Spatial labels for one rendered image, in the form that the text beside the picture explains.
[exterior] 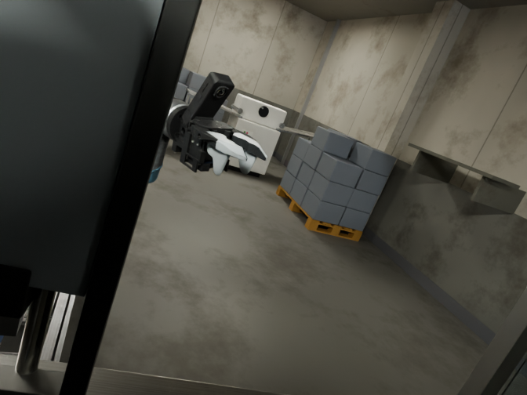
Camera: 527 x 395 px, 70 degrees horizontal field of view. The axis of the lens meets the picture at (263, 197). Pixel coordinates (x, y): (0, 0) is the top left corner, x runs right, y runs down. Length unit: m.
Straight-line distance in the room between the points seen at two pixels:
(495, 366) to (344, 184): 3.86
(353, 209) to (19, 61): 4.49
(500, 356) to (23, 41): 0.66
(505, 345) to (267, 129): 5.28
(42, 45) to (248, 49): 7.73
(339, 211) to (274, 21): 4.67
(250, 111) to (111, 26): 5.50
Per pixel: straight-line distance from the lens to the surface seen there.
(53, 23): 0.25
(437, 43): 5.14
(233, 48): 7.89
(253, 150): 0.62
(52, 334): 1.69
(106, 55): 0.25
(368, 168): 4.54
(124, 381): 0.61
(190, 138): 0.67
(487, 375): 0.69
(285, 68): 8.21
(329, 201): 4.43
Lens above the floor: 1.34
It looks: 15 degrees down
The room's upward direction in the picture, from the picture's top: 21 degrees clockwise
